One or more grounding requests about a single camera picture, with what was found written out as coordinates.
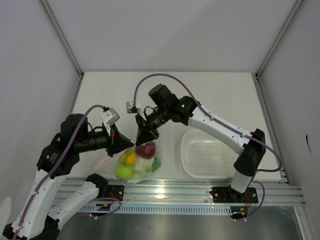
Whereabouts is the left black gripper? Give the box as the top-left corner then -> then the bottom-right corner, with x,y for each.
76,121 -> 135,156

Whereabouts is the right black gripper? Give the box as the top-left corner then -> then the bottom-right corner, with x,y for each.
135,105 -> 170,147

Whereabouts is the red apple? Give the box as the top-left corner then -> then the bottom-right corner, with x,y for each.
135,141 -> 157,159

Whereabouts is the yellow orange mango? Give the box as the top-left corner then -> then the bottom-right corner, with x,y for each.
119,148 -> 136,165

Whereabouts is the clear pink zip top bag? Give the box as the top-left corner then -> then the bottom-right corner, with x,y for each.
94,141 -> 162,185

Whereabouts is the pale green cabbage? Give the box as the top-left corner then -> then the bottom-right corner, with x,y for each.
134,156 -> 155,174

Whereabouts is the green apple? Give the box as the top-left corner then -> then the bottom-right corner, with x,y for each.
115,163 -> 135,181

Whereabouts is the green lettuce leaf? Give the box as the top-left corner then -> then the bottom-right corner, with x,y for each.
151,156 -> 161,173

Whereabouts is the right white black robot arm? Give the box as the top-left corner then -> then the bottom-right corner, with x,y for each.
133,84 -> 266,202

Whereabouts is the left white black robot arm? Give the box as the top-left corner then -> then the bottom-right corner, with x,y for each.
2,109 -> 134,240

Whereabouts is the white perforated plastic basket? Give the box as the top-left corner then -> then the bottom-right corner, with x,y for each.
180,130 -> 238,179

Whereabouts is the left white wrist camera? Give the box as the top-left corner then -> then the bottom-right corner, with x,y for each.
100,107 -> 120,136

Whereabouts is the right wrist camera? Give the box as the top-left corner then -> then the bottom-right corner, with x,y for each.
126,100 -> 146,120

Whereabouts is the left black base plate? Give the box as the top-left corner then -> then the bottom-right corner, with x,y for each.
98,185 -> 125,201

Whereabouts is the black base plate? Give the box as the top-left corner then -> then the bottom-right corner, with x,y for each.
98,185 -> 125,201
209,186 -> 259,204

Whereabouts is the aluminium mounting rail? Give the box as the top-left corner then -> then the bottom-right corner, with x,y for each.
123,179 -> 306,207

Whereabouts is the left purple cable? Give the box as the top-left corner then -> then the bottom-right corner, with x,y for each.
11,104 -> 122,240

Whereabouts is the white slotted cable duct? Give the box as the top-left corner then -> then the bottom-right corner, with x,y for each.
79,203 -> 232,216

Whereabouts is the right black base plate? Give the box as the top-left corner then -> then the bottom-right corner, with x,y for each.
209,186 -> 259,204

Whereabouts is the left aluminium frame post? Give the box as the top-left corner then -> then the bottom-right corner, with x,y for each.
38,0 -> 84,79

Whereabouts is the aluminium frame post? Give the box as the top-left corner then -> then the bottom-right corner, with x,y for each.
38,0 -> 84,79
254,0 -> 307,78

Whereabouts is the right aluminium frame post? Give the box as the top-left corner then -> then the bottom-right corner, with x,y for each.
254,0 -> 307,78

